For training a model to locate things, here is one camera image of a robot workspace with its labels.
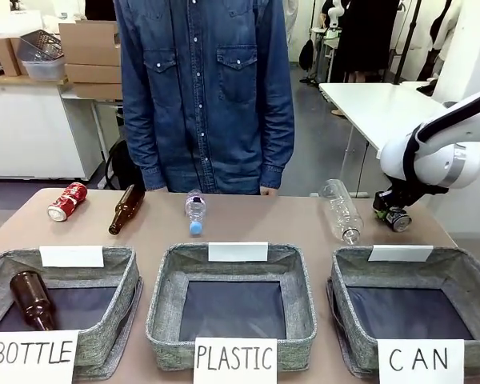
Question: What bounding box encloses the crushed red drink can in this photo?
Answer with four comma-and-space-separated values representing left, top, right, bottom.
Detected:
47, 182, 89, 222

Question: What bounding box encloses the person's left forearm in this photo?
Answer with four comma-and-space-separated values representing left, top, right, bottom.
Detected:
258, 79, 296, 190

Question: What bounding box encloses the small blue-capped plastic bottle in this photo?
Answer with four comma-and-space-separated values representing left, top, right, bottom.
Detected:
183, 188, 208, 237

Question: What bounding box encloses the white PLASTIC paper sign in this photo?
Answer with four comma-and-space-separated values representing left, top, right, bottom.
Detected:
192, 336, 278, 384

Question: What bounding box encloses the person's right forearm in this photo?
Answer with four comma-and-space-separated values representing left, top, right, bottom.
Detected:
122, 79, 170, 192

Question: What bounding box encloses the flat cardboard box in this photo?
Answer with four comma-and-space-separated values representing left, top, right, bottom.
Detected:
64, 62, 123, 86
70, 82, 124, 100

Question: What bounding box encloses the white CAN paper sign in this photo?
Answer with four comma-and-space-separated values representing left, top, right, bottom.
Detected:
376, 338, 466, 384

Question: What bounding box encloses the grey fabric plastic basket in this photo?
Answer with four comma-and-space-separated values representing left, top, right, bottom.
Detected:
145, 241, 318, 373

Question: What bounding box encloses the white cabinet counter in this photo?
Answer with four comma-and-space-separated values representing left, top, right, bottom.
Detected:
0, 74, 123, 182

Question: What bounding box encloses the large clear plastic bottle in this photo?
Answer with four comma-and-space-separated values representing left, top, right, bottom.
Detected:
321, 178, 364, 246

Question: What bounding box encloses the blank white card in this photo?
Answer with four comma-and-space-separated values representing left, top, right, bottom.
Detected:
367, 244, 434, 263
207, 241, 270, 263
38, 244, 106, 269

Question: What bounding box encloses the brown glass bottle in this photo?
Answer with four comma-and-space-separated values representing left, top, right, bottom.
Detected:
9, 270, 58, 332
107, 183, 146, 236

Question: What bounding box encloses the white box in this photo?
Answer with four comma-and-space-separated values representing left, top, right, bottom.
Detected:
9, 9, 62, 35

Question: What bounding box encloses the white BOTTLE paper sign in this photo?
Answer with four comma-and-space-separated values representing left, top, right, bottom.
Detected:
0, 330, 82, 384

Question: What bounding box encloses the dark mesh basket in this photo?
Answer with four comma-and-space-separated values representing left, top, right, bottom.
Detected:
16, 33, 66, 62

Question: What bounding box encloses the clear plastic bin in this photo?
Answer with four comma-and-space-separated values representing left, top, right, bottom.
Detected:
21, 58, 68, 82

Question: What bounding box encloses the small open cardboard box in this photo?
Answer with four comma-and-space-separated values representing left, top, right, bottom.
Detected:
0, 36, 28, 78

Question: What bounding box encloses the grey fabric bottle basket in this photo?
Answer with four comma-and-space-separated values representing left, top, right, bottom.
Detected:
0, 246, 145, 381

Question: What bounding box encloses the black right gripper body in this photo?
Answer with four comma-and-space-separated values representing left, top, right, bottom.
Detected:
382, 174, 430, 210

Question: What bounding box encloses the background person in white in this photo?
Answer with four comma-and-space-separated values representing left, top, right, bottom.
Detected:
417, 0, 462, 82

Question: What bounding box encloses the black drink can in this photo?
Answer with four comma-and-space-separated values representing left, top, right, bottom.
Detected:
385, 207, 413, 234

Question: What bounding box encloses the person in denim shirt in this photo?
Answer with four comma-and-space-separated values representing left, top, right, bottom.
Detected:
114, 0, 296, 197

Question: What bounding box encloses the black bag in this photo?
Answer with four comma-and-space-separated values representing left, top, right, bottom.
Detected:
298, 38, 315, 74

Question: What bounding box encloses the black tripod pole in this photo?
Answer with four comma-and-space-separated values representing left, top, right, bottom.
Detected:
392, 0, 424, 86

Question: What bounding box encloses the background person in black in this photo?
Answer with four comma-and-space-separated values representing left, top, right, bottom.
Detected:
330, 0, 399, 84

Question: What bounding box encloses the large cardboard box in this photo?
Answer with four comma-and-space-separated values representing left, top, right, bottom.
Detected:
58, 20, 122, 67

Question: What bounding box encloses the grey fabric can basket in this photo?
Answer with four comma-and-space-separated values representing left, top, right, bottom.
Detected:
326, 245, 480, 380

